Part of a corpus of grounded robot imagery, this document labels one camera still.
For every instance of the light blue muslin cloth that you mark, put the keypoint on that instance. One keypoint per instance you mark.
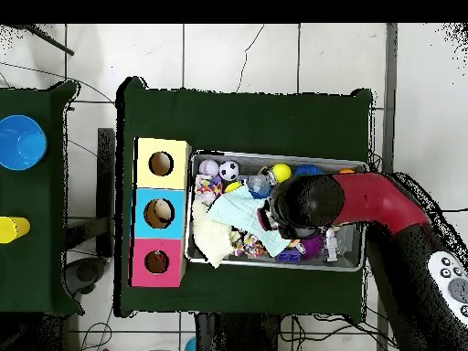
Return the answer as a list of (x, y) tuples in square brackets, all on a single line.
[(241, 212)]

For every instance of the cream muslin cloth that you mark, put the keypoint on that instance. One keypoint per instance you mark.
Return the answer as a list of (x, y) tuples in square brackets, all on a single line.
[(212, 237)]

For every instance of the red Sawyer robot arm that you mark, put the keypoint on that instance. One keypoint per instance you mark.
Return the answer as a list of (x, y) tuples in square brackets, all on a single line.
[(376, 201)]

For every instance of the wooden box with three holes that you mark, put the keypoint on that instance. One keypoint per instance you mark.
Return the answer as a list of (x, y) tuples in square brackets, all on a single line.
[(146, 175)]

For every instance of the crumpled clear plastic bottle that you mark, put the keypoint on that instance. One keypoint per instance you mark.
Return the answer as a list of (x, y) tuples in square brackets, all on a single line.
[(259, 185)]

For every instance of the yellow curved toy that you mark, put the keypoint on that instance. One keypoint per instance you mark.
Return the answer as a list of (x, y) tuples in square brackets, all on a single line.
[(232, 187)]

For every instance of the yellow foam ball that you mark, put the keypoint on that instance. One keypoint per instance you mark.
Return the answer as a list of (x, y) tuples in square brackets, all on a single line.
[(281, 172)]

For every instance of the purple spiky rubber ball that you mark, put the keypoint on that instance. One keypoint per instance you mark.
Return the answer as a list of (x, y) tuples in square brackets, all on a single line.
[(313, 248)]

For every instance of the small soccer ball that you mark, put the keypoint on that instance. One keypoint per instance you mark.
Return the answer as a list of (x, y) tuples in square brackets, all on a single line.
[(229, 170)]

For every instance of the crumpled white colourful-dotted wrapper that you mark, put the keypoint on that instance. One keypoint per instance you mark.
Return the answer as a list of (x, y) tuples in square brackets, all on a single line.
[(206, 188)]

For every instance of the blue spiky rubber ball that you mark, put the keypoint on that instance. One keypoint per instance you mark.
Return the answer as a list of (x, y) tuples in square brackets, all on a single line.
[(308, 169)]

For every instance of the silver toy robot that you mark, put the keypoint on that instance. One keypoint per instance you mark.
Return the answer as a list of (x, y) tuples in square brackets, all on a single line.
[(331, 248)]

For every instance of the small white baseball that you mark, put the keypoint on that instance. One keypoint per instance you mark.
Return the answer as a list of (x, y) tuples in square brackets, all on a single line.
[(208, 169)]

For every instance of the small orange basketball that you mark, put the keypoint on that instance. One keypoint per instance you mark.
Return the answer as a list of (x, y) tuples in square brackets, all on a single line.
[(346, 170)]

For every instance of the small blue floor ball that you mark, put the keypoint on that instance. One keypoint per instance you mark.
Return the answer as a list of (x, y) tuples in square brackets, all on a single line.
[(191, 346)]

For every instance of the dark grey rounded base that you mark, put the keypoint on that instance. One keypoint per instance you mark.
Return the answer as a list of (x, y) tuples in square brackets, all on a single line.
[(87, 272)]

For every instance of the yellow cylinder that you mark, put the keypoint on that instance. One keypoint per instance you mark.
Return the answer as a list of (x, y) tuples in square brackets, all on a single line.
[(12, 229)]

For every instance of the blue round object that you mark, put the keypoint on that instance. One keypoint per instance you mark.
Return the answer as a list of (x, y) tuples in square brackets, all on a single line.
[(22, 142)]

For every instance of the dark thin rod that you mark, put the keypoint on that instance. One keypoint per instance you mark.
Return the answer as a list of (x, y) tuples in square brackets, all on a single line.
[(55, 45)]

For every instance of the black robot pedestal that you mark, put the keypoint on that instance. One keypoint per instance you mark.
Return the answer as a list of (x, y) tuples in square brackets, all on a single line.
[(226, 332)]

